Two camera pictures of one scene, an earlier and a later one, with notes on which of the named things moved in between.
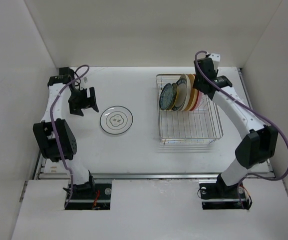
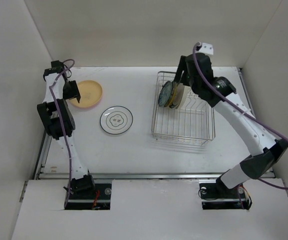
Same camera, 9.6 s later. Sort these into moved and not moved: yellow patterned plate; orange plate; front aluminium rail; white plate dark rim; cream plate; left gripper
Moved: left gripper; cream plate; yellow patterned plate; orange plate
Not moved: white plate dark rim; front aluminium rail
